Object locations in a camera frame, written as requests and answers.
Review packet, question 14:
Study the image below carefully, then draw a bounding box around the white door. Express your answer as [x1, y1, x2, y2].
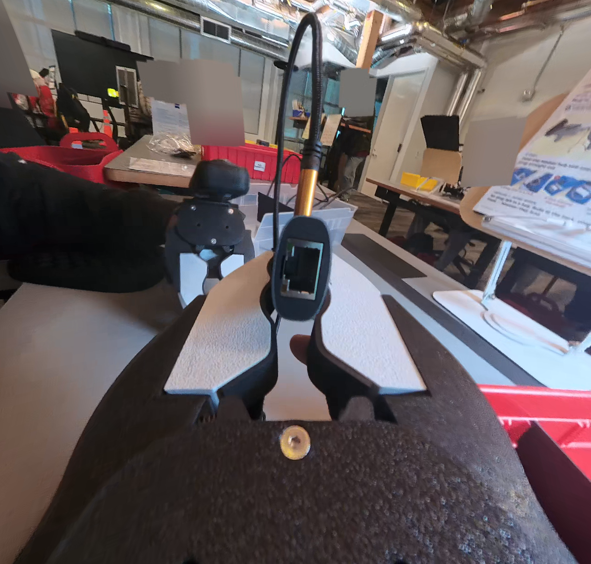
[365, 70, 428, 196]

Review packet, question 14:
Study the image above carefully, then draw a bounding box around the dark red backpack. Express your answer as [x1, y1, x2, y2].
[406, 233, 436, 256]

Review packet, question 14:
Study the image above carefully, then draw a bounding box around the white document stand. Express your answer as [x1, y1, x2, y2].
[480, 213, 591, 355]

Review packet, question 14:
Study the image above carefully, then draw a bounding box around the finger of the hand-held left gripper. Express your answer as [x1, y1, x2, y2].
[179, 252, 207, 308]
[220, 255, 245, 282]

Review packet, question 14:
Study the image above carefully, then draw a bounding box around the white paper easel board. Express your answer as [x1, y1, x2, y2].
[319, 114, 343, 146]

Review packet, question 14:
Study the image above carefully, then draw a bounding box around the black ethernet adapter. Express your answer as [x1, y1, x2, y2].
[270, 215, 332, 322]

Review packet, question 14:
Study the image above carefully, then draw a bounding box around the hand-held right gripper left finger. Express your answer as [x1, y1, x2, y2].
[164, 250, 280, 418]

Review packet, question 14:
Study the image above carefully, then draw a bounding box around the light wooden table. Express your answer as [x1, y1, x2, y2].
[104, 135, 204, 189]

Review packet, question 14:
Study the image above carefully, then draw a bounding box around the instruction sheet on stand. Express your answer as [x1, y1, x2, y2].
[459, 93, 591, 275]

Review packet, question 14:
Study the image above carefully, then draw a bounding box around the black fabric panel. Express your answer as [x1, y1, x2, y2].
[0, 107, 47, 148]

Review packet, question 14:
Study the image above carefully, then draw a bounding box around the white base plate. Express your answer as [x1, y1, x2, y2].
[433, 289, 591, 390]

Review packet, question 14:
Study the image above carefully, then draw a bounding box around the instruction sheet with blue pictures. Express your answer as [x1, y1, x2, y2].
[475, 70, 591, 233]

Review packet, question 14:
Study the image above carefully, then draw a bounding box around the cardboard box with black flap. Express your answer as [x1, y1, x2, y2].
[420, 114, 463, 189]

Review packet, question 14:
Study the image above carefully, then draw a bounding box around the red open-front bin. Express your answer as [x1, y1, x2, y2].
[478, 384, 591, 482]

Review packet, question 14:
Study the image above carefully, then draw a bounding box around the black cable with orange plugs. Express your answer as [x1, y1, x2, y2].
[271, 12, 324, 251]

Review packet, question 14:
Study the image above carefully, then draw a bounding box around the clear plastic bin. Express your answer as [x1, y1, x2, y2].
[238, 190, 358, 256]

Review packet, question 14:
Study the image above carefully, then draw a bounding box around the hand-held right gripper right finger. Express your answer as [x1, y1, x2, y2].
[307, 251, 428, 423]

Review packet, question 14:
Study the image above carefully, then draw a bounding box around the black monitor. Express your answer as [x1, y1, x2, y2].
[52, 30, 153, 109]

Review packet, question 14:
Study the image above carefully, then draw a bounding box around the yellow bin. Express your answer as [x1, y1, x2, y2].
[401, 172, 439, 193]

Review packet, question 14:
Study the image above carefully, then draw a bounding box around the clear plastic bag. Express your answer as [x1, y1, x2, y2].
[148, 132, 202, 159]

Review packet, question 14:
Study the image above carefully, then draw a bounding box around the red plastic crate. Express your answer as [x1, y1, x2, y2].
[0, 132, 123, 185]

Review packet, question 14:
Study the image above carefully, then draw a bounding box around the long red tote white label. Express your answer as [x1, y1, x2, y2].
[201, 144, 303, 187]

